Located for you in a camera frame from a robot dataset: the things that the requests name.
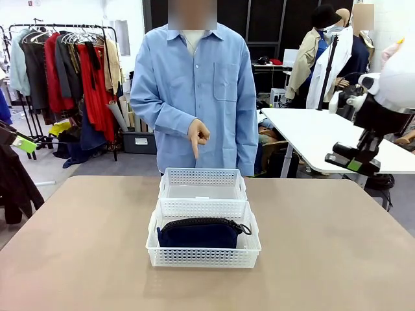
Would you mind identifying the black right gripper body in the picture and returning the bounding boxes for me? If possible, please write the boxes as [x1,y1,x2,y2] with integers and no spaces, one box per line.
[353,93,414,141]

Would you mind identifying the navy zipper pouch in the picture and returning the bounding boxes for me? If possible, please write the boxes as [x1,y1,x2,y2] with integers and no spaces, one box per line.
[156,216,253,249]

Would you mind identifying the person's right forearm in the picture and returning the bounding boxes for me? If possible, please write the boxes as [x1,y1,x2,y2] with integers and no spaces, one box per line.
[129,97,199,137]

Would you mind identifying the person's left forearm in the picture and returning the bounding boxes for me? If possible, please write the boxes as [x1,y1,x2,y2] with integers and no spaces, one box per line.
[235,106,259,176]

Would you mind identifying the person's right hand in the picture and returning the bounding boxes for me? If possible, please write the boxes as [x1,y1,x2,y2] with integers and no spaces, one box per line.
[187,119,212,160]

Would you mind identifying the yellow bag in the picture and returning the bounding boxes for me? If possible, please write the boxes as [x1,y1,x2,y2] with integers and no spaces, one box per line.
[48,121,71,137]

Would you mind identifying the black hanging jacket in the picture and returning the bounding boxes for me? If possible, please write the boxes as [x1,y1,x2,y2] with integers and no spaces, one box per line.
[0,142,45,225]

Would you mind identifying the white side table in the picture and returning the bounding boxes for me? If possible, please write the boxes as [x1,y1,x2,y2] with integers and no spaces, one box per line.
[261,108,415,179]

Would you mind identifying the mannequin in navy top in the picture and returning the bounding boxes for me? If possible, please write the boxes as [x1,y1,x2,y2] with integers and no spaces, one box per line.
[351,3,376,87]

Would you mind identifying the blue denim fabric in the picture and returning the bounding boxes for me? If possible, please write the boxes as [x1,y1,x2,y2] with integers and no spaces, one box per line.
[62,97,108,169]

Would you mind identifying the mannequin in white coat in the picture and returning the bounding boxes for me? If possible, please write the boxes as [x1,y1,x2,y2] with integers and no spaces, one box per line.
[305,25,355,110]

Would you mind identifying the black tripod pole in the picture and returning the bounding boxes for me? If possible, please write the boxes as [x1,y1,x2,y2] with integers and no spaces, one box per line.
[316,32,340,111]

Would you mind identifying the red jacket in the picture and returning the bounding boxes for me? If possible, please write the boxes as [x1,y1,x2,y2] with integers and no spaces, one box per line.
[44,32,76,115]

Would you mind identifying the dark grey coat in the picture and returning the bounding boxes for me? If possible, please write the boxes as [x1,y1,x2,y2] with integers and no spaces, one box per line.
[21,32,50,111]

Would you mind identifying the pale blue jacket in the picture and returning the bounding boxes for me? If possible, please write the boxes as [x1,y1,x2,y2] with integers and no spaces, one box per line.
[9,29,32,97]

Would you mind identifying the red dress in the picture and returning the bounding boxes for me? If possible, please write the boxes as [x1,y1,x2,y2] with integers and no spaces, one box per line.
[77,41,117,143]

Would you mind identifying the charcoal jacket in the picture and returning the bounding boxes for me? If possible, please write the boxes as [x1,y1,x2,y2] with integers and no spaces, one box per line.
[54,32,82,100]

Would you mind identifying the mannequin in beige trench coat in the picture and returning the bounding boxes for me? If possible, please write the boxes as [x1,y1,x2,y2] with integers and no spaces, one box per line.
[285,9,351,109]

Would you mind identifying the rolled paper tubes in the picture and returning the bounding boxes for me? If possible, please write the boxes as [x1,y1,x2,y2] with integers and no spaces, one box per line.
[108,95,156,133]

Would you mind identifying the black clothes rack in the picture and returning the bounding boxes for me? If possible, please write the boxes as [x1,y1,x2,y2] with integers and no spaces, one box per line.
[8,23,119,162]

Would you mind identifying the white computer case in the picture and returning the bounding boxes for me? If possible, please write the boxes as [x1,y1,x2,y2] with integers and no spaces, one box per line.
[270,87,287,108]

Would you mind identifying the grey storage box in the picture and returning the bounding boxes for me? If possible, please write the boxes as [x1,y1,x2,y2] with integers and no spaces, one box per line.
[122,130,158,155]

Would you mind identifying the black bucket hat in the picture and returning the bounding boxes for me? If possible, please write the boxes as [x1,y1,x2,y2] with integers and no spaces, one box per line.
[311,3,342,29]

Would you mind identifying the beige vest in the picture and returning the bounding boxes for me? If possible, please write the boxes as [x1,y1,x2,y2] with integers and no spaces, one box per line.
[102,38,125,95]

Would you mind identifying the person in blue shirt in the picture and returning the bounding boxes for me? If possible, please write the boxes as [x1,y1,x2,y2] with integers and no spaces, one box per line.
[129,0,259,178]

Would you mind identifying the white perforated plastic basket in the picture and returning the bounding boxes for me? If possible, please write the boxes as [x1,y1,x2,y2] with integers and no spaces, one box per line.
[158,167,249,202]
[145,198,262,270]

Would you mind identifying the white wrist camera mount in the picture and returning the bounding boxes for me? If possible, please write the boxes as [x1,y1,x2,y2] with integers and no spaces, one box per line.
[328,73,382,115]

